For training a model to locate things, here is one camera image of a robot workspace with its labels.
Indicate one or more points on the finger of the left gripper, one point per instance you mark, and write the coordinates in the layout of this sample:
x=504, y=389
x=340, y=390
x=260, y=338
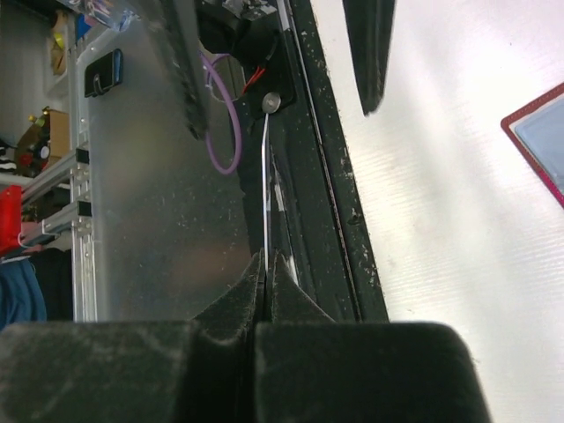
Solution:
x=179, y=21
x=369, y=25

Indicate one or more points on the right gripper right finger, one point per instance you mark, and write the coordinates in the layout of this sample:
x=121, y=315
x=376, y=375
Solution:
x=309, y=368

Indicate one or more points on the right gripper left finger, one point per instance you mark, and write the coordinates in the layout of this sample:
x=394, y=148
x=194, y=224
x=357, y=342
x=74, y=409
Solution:
x=197, y=370

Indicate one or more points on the white VIP card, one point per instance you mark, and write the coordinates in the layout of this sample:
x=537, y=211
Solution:
x=266, y=195

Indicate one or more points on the red leather card holder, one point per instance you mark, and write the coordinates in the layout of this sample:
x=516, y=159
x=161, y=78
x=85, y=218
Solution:
x=536, y=131

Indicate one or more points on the cardboard box with clutter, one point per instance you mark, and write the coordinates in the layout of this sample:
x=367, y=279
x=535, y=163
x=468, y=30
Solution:
x=45, y=142

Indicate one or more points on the blue cloth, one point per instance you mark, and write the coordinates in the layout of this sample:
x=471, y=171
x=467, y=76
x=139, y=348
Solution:
x=21, y=298

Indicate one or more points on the red box on shelf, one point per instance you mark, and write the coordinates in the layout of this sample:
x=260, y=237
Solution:
x=10, y=218

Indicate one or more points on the aluminium frame rail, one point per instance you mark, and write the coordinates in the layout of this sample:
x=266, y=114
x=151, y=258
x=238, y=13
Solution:
x=67, y=176

